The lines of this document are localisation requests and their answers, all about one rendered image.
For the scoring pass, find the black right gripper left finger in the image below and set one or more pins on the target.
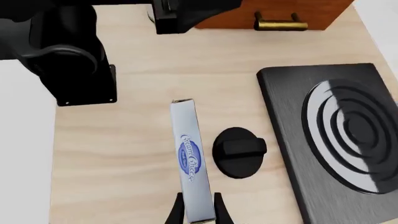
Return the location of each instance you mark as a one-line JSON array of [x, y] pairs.
[[176, 213]]

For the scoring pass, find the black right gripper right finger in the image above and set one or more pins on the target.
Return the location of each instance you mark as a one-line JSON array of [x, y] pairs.
[[222, 213]]

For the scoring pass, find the white cream cheese box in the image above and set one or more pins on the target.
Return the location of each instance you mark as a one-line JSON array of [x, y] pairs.
[[191, 163]]

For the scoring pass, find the wooden cabinet drawer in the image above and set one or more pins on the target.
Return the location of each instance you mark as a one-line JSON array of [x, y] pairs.
[[224, 16]]

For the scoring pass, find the round black stove knob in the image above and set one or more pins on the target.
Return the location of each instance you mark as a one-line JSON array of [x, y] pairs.
[[237, 161]]

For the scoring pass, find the flat black stove plate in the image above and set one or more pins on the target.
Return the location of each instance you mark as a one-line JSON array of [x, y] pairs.
[[329, 140]]

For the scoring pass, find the wooden cabinet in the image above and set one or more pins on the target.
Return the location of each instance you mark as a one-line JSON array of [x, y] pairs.
[[311, 9]]

